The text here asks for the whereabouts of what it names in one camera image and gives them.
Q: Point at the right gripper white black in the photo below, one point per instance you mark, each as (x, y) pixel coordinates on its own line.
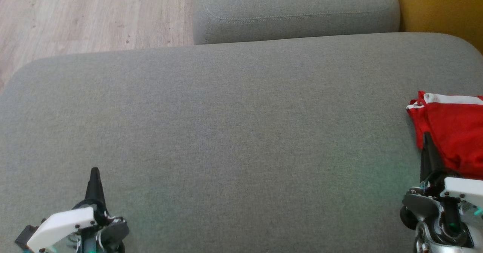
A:
(464, 192)

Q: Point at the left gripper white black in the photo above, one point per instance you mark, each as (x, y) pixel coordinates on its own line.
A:
(64, 224)

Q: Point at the red Bulls basketball shorts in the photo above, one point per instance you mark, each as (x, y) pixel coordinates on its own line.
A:
(460, 132)

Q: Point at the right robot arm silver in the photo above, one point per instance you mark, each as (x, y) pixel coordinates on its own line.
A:
(426, 243)

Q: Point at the large grey sofa seat cushion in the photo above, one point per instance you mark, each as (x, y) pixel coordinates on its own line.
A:
(226, 132)

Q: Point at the small grey sofa cushion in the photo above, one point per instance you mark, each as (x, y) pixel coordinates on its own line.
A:
(294, 3)

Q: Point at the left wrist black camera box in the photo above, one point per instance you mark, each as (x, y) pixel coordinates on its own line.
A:
(26, 236)

